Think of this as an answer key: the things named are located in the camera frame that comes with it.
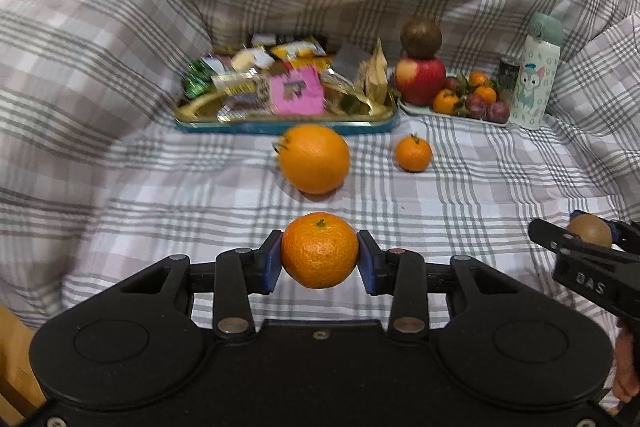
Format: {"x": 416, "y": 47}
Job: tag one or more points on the dark drink can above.
{"x": 510, "y": 77}

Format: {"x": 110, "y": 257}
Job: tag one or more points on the mandarin with green stem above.
{"x": 320, "y": 252}

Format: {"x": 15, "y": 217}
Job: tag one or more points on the person's right hand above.
{"x": 624, "y": 367}

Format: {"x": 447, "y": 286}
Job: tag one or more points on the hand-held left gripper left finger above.
{"x": 273, "y": 264}

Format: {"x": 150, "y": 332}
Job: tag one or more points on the white plate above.
{"x": 414, "y": 109}

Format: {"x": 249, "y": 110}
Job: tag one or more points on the white cartoon water bottle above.
{"x": 537, "y": 77}

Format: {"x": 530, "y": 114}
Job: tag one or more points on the pink snack packet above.
{"x": 300, "y": 102}

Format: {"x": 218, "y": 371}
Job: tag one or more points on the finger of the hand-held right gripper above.
{"x": 630, "y": 237}
{"x": 547, "y": 232}

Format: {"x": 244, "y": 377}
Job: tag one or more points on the grey snack packet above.
{"x": 350, "y": 59}

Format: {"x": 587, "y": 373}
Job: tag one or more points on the brown round fruit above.
{"x": 421, "y": 36}

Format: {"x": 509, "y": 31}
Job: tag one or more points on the large orange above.
{"x": 314, "y": 159}

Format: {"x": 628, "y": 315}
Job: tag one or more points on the red apple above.
{"x": 420, "y": 79}

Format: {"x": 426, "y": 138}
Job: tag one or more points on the brown kiwi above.
{"x": 590, "y": 231}

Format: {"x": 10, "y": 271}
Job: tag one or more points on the plaid blanket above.
{"x": 125, "y": 107}

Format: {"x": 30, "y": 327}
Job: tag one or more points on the small purple plum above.
{"x": 452, "y": 83}
{"x": 498, "y": 112}
{"x": 475, "y": 106}

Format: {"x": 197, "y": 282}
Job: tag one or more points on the yellow snack packet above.
{"x": 295, "y": 49}

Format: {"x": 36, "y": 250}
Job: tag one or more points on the clear packet with yellow label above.
{"x": 240, "y": 83}

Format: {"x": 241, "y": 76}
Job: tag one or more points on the white round snack packet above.
{"x": 246, "y": 59}

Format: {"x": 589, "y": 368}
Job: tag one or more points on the small mandarin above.
{"x": 413, "y": 153}
{"x": 486, "y": 94}
{"x": 444, "y": 101}
{"x": 478, "y": 78}

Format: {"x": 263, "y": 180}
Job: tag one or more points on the teal and gold tin tray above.
{"x": 280, "y": 127}

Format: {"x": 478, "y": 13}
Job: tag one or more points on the tan crinkled paper wrapper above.
{"x": 375, "y": 72}

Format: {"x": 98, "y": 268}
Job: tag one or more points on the brown cookie packet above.
{"x": 245, "y": 107}

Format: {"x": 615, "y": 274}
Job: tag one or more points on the green foil candy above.
{"x": 197, "y": 77}

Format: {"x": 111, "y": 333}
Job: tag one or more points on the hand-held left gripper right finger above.
{"x": 365, "y": 264}

